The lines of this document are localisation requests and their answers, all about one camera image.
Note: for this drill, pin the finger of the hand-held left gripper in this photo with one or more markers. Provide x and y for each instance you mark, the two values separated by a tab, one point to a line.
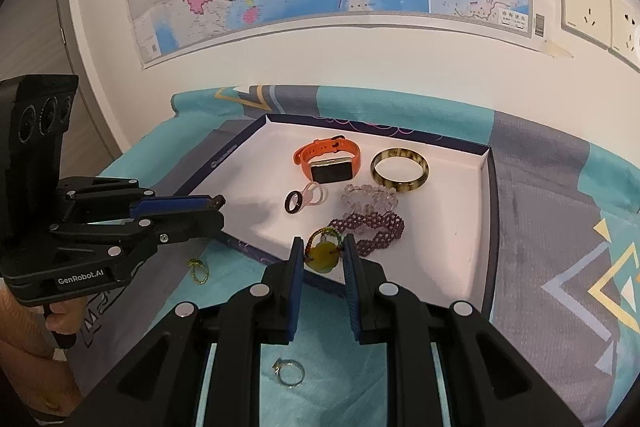
190	227
170	204

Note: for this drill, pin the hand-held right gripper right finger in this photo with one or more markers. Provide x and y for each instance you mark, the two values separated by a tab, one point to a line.
350	292

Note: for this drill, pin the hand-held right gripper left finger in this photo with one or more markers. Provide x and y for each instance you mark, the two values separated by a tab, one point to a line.
298	292

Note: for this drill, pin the green jade pendant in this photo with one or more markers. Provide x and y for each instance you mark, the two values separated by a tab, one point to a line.
322	254

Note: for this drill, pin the tortoiseshell bangle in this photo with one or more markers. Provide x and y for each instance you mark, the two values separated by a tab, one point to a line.
400	189

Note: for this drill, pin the orange smartwatch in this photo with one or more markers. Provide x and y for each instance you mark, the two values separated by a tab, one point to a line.
330	171

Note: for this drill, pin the navy shallow box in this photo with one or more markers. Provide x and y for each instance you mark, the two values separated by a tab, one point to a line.
450	217

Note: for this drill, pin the person's left forearm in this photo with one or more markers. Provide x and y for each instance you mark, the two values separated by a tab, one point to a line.
30	377

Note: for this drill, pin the person's left hand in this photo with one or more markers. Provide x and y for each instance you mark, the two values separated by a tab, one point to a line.
57	314

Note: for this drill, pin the grey door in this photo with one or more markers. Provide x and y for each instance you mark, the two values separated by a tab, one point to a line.
30	32

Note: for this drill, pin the teal grey printed blanket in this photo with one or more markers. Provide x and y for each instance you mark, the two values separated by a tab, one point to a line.
550	232

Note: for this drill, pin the yellowed tape strip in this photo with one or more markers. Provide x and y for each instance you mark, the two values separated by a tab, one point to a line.
559	50

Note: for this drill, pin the white wall outlet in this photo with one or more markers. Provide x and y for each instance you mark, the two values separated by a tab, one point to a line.
585	7
625	32

